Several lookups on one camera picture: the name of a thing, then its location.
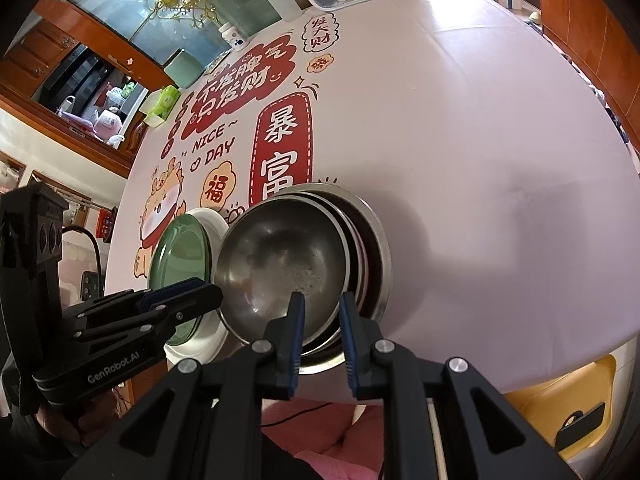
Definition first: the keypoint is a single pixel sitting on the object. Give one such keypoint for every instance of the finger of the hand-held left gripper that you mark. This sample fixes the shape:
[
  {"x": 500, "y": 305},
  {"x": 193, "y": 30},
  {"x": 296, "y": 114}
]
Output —
[
  {"x": 175, "y": 292},
  {"x": 140, "y": 330}
]

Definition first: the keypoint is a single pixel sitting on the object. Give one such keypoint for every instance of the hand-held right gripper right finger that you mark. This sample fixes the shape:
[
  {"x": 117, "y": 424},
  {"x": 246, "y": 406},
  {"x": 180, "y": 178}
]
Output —
[{"x": 347, "y": 340}]

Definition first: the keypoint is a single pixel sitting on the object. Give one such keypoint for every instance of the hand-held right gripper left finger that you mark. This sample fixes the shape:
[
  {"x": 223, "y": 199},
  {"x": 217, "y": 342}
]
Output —
[{"x": 296, "y": 340}]

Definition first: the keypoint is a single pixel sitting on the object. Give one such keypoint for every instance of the green plate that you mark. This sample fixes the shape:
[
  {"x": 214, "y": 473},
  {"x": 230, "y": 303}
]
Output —
[{"x": 180, "y": 255}]

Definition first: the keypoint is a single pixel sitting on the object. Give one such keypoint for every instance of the white plate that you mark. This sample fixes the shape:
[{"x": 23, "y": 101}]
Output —
[{"x": 215, "y": 230}]

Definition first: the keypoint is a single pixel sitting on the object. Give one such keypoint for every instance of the pink steel-lined bowl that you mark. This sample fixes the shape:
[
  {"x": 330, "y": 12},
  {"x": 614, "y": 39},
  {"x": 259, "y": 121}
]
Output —
[
  {"x": 280, "y": 250},
  {"x": 364, "y": 255}
]

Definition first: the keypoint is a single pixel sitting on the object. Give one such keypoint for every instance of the large steel bowl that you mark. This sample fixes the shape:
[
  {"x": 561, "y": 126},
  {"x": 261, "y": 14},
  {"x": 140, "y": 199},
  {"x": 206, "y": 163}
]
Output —
[{"x": 382, "y": 260}]

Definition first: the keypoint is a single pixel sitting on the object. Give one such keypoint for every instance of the person's left hand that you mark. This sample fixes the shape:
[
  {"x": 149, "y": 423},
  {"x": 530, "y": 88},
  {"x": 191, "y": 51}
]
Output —
[{"x": 75, "y": 420}]

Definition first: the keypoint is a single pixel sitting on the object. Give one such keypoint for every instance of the person's pink clothing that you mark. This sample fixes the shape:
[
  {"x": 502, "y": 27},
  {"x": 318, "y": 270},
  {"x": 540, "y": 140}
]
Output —
[{"x": 320, "y": 460}]

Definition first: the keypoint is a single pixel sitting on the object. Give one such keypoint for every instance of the pink rice cooker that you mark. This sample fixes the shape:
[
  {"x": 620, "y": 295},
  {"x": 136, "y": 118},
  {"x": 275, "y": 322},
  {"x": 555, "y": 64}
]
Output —
[{"x": 107, "y": 122}]

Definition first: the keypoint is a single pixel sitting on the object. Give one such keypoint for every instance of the green tissue box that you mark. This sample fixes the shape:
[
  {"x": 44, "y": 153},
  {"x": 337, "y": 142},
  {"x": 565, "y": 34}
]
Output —
[{"x": 162, "y": 105}]

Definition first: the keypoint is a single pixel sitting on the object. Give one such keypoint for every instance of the yellow chair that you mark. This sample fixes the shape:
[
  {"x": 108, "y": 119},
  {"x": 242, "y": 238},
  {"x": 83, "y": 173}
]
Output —
[{"x": 540, "y": 400}]

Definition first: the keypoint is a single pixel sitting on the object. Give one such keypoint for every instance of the mint green canister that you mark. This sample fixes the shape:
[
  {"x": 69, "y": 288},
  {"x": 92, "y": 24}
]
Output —
[{"x": 185, "y": 70}]

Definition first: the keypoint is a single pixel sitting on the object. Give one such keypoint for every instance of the blister pack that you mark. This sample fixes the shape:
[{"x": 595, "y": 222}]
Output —
[{"x": 217, "y": 64}]

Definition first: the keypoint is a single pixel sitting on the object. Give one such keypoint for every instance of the glass sliding door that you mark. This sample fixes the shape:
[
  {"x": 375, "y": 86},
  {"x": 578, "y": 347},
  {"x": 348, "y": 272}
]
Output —
[{"x": 150, "y": 45}]

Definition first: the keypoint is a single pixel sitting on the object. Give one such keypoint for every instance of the white pill bottle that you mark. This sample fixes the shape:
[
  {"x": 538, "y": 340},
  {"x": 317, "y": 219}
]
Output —
[{"x": 232, "y": 35}]

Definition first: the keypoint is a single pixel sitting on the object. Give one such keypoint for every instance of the clear squeeze bottle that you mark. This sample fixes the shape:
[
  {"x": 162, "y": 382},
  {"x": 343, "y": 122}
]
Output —
[{"x": 282, "y": 2}]

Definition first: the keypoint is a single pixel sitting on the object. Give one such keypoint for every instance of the wooden storage cabinet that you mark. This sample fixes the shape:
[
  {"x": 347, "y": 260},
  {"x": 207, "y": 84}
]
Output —
[{"x": 585, "y": 20}]

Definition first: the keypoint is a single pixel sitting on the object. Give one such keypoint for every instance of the wooden kitchen wall cabinet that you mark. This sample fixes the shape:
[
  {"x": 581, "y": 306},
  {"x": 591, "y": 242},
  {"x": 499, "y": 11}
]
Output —
[{"x": 35, "y": 52}]

